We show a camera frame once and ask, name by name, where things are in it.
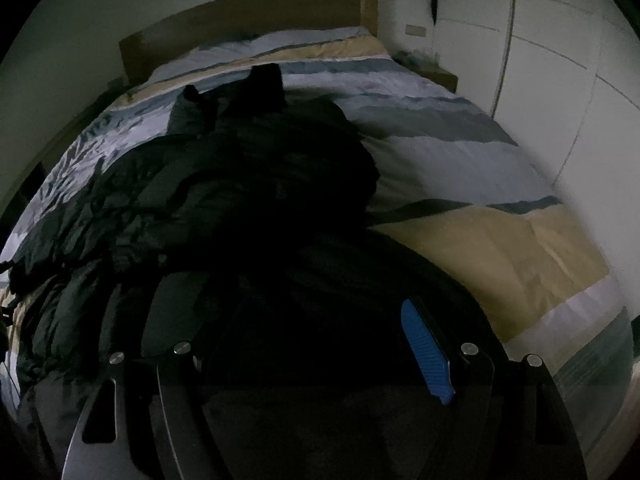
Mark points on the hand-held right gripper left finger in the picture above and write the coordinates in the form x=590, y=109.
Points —
x=172, y=390

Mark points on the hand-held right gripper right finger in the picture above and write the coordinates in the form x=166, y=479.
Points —
x=425, y=345

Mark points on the black puffer jacket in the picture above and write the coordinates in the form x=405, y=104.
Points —
x=250, y=185

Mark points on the wooden nightstand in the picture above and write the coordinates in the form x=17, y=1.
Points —
x=442, y=79

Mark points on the white wardrobe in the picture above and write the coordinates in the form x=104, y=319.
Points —
x=550, y=20

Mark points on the wooden headboard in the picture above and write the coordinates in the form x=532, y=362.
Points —
x=250, y=15

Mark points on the wall socket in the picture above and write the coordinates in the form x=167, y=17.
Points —
x=416, y=30

